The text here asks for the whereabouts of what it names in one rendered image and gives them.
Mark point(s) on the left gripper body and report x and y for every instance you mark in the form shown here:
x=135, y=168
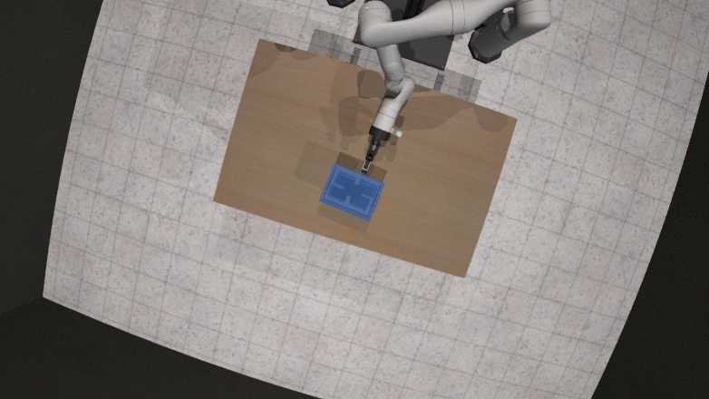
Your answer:
x=379, y=134

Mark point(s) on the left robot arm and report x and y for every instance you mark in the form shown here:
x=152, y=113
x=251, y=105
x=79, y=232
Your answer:
x=445, y=17

